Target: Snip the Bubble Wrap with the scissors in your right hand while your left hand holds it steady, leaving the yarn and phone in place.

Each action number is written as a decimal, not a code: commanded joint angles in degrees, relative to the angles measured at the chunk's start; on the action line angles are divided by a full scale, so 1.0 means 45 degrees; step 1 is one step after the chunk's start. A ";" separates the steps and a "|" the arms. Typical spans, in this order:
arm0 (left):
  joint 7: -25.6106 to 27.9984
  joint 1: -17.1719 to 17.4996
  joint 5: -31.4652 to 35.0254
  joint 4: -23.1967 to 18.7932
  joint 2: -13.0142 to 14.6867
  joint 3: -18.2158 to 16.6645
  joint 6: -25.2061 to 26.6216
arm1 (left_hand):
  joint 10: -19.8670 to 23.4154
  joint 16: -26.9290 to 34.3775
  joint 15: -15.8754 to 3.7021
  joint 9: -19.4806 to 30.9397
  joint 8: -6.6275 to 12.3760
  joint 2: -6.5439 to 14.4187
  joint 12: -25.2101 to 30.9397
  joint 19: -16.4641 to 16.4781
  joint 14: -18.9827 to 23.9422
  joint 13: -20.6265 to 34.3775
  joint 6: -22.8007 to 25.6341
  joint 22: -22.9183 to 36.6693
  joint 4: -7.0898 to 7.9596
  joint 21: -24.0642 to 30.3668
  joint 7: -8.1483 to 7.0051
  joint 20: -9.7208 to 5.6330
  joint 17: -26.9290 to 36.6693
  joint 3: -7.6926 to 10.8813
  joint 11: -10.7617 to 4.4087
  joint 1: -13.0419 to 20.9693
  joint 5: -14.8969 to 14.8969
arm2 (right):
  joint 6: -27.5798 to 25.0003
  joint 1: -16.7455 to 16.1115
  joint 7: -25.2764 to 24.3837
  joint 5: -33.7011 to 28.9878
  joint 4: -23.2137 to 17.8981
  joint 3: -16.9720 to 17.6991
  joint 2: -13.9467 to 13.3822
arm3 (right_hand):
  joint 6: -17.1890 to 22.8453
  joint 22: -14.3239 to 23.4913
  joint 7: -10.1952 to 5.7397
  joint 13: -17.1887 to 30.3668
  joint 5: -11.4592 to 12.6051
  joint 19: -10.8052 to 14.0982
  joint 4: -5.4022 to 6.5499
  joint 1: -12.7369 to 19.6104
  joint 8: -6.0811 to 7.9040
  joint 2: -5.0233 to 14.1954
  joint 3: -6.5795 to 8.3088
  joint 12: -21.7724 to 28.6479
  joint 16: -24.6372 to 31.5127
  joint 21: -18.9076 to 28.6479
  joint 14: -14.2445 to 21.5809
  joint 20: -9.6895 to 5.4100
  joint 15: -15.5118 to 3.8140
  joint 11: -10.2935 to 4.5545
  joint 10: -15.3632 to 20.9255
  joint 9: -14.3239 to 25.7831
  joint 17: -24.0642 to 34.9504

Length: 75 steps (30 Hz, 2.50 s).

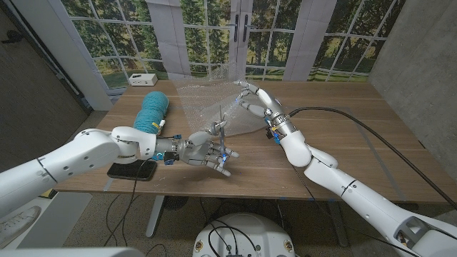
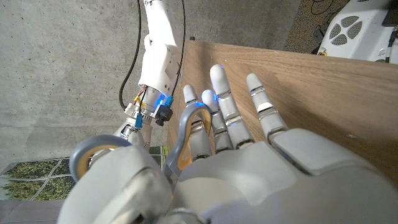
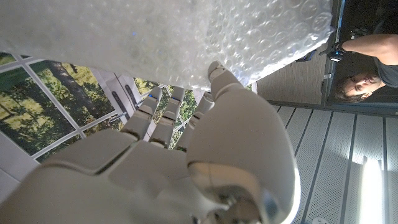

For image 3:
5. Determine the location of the bare person forearm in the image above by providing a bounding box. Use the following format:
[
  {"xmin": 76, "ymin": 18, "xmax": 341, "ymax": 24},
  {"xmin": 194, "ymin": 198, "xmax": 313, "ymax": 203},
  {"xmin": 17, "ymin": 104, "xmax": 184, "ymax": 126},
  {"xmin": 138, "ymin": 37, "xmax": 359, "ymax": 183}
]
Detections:
[{"xmin": 340, "ymin": 33, "xmax": 398, "ymax": 66}]

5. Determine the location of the person in grey shirt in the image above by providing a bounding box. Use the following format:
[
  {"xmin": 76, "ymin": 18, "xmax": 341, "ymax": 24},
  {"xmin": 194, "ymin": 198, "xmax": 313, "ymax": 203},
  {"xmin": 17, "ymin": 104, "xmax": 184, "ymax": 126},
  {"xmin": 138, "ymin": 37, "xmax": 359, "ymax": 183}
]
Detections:
[{"xmin": 334, "ymin": 32, "xmax": 398, "ymax": 104}]

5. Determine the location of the clear bubble wrap sheet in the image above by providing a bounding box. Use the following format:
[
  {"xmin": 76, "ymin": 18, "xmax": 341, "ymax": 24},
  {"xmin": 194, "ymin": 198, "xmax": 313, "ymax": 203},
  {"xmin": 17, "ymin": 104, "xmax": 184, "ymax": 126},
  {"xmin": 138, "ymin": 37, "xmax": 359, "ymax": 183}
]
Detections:
[{"xmin": 0, "ymin": 0, "xmax": 335, "ymax": 91}]

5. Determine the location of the bright ceiling light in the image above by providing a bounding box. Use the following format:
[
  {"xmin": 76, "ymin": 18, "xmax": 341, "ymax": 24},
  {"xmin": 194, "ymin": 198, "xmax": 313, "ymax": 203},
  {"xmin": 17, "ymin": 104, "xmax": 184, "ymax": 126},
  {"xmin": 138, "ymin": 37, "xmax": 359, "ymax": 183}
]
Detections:
[{"xmin": 359, "ymin": 155, "xmax": 388, "ymax": 224}]

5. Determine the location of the printed garden window backdrop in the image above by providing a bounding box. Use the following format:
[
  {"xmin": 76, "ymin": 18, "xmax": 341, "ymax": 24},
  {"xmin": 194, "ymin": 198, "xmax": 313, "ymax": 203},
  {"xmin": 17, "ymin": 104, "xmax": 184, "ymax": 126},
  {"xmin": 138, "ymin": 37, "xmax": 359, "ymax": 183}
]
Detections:
[{"xmin": 0, "ymin": 51, "xmax": 259, "ymax": 164}]

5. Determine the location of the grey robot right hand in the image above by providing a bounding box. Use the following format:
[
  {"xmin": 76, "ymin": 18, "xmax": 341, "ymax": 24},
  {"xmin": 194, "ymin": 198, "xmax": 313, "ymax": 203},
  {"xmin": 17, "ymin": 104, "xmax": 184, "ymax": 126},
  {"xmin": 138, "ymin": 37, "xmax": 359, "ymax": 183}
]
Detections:
[{"xmin": 0, "ymin": 60, "xmax": 301, "ymax": 224}]

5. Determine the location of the black wrist device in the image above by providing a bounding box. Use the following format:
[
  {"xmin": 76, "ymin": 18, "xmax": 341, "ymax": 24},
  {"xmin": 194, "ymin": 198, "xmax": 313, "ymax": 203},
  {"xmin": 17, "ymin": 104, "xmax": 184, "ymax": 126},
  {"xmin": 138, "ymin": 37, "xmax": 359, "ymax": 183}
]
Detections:
[{"xmin": 319, "ymin": 39, "xmax": 346, "ymax": 63}]

